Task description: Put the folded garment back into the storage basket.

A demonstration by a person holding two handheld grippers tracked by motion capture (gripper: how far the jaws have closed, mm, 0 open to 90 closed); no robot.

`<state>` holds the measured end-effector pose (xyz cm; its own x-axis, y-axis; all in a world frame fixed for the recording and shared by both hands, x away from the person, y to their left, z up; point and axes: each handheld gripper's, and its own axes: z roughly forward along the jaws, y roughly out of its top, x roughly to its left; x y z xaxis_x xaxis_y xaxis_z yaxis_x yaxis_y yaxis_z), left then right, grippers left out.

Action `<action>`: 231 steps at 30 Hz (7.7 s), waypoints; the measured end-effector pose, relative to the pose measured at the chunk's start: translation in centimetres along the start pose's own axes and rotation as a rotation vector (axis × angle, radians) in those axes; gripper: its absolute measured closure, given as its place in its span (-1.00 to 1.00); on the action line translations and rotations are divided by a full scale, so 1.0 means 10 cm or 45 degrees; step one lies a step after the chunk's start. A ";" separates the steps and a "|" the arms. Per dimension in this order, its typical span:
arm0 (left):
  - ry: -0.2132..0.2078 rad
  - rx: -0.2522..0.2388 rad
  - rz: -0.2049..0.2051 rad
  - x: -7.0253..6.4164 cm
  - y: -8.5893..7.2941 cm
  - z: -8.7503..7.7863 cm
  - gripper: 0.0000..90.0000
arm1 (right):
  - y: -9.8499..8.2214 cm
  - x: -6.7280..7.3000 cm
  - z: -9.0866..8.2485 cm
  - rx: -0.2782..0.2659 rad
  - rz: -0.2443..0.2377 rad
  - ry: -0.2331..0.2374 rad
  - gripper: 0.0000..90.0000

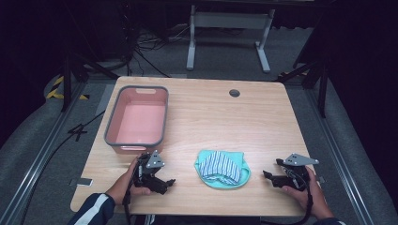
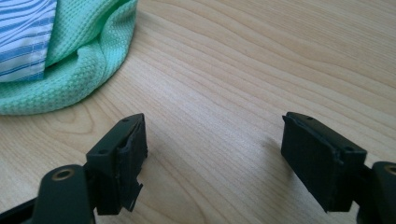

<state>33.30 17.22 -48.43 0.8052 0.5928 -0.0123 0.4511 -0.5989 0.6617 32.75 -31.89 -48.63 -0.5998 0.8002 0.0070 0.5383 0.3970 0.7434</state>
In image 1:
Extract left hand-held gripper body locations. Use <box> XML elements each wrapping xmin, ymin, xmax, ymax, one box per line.
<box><xmin>132</xmin><ymin>150</ymin><xmax>168</xmax><ymax>192</ymax></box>

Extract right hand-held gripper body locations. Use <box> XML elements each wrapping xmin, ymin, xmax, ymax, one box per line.
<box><xmin>280</xmin><ymin>152</ymin><xmax>320</xmax><ymax>192</ymax></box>

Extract pink basin with grey rim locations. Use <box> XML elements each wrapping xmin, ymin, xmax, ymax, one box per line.
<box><xmin>103</xmin><ymin>85</ymin><xmax>170</xmax><ymax>156</ymax></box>

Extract teal and striped cloth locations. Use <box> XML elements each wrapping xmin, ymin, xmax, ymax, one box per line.
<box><xmin>193</xmin><ymin>149</ymin><xmax>252</xmax><ymax>190</ymax></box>

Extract person's right hand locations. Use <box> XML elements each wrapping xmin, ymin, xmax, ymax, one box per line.
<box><xmin>281</xmin><ymin>166</ymin><xmax>335</xmax><ymax>221</ymax></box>

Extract person's left hand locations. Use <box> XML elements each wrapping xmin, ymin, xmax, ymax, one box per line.
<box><xmin>106</xmin><ymin>156</ymin><xmax>155</xmax><ymax>206</ymax></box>

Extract black tape cross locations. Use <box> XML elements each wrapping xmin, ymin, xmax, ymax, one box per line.
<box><xmin>68</xmin><ymin>123</ymin><xmax>89</xmax><ymax>143</ymax></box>

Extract black metal stand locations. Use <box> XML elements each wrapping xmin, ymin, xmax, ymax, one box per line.
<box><xmin>276</xmin><ymin>57</ymin><xmax>330</xmax><ymax>119</ymax></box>
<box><xmin>60</xmin><ymin>51</ymin><xmax>120</xmax><ymax>113</ymax></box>

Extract yellow and black floor tape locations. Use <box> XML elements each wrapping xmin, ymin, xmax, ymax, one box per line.
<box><xmin>45</xmin><ymin>75</ymin><xmax>90</xmax><ymax>101</ymax></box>

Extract right hand-held gripper black cable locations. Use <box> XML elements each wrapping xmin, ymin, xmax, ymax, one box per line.
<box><xmin>262</xmin><ymin>171</ymin><xmax>314</xmax><ymax>225</ymax></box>

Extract hand-held gripper black cable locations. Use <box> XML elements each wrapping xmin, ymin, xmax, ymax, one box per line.
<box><xmin>122</xmin><ymin>162</ymin><xmax>142</xmax><ymax>225</ymax></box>
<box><xmin>262</xmin><ymin>171</ymin><xmax>314</xmax><ymax>225</ymax></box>

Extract left hand-held gripper black cable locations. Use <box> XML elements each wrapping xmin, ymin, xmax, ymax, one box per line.
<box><xmin>122</xmin><ymin>162</ymin><xmax>142</xmax><ymax>225</ymax></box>

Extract grey metal floor rail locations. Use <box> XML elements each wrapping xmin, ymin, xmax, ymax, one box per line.
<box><xmin>303</xmin><ymin>88</ymin><xmax>376</xmax><ymax>225</ymax></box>
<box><xmin>0</xmin><ymin>80</ymin><xmax>89</xmax><ymax>225</ymax></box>

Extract long black floor cable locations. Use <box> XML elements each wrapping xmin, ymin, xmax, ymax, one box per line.
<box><xmin>18</xmin><ymin>110</ymin><xmax>106</xmax><ymax>225</ymax></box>

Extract bundle of black floor cables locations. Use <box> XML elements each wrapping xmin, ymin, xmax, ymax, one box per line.
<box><xmin>123</xmin><ymin>22</ymin><xmax>191</xmax><ymax>79</ymax></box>

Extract white metal desk frame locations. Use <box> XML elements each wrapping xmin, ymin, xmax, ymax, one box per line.
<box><xmin>186</xmin><ymin>4</ymin><xmax>277</xmax><ymax>75</ymax></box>

